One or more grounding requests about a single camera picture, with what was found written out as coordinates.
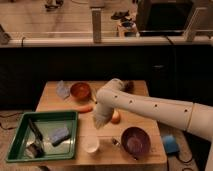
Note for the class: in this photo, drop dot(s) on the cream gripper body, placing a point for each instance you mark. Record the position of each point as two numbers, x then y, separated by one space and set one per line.
101 119

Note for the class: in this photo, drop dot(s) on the yellow apple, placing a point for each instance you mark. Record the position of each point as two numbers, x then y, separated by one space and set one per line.
115 118

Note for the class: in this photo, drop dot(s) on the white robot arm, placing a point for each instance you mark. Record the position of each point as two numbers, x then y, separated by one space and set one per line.
194 118

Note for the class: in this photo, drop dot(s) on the white paper cup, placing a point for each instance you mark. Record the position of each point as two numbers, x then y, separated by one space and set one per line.
91 144

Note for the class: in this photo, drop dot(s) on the orange carrot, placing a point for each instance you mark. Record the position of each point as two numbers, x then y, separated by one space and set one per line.
84 109

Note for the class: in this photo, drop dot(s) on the small metal clip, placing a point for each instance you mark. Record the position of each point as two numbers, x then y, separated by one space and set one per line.
115 142

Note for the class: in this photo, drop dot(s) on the small knife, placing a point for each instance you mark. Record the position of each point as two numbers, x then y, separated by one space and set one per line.
93 95

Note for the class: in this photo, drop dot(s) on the orange bowl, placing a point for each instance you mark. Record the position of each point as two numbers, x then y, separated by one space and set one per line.
80 91

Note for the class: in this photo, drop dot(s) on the wooden table board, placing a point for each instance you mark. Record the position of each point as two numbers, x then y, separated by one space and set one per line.
107 155

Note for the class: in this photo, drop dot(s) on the brown pine cone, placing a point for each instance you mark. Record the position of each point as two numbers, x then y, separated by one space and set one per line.
129 87

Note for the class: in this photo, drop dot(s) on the purple bowl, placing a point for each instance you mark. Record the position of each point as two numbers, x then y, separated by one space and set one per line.
136 142

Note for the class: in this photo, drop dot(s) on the clear plastic bag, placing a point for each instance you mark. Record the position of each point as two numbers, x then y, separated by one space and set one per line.
62 90

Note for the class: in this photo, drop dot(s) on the blue sponge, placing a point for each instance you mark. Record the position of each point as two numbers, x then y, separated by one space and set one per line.
59 135

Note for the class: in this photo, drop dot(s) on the green plastic tray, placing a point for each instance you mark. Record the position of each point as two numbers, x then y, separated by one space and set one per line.
47 123

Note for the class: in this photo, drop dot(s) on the black metal spatula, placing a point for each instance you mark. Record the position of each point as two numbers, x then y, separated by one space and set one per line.
35 149

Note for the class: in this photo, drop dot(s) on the blue tape roll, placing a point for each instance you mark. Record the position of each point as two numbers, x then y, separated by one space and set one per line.
170 144

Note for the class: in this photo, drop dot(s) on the wooden stool with items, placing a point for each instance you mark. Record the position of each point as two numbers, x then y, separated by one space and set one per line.
127 29

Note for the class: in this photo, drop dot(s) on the black monitor box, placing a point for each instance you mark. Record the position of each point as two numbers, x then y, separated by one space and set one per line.
163 17

